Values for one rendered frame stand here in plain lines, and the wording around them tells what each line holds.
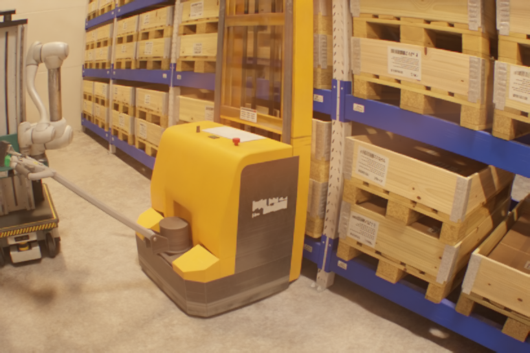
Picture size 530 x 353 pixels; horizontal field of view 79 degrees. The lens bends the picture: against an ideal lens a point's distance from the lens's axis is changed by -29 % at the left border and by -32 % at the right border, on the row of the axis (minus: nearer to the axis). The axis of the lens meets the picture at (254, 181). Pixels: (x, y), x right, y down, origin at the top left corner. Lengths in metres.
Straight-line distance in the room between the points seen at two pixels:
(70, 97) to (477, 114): 6.93
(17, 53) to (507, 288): 3.32
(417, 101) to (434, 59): 0.25
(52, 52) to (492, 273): 2.77
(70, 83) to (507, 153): 7.09
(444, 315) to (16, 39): 3.27
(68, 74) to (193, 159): 5.58
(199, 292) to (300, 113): 1.06
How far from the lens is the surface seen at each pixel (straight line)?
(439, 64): 1.91
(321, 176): 2.45
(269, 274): 2.44
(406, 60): 2.01
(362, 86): 2.18
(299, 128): 2.32
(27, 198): 3.15
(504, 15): 1.81
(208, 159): 2.23
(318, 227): 2.56
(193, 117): 3.43
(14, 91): 3.03
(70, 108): 7.73
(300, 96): 2.29
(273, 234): 2.33
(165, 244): 2.40
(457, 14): 1.90
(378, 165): 2.13
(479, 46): 1.84
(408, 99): 2.01
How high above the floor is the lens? 1.43
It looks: 19 degrees down
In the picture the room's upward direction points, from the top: 2 degrees clockwise
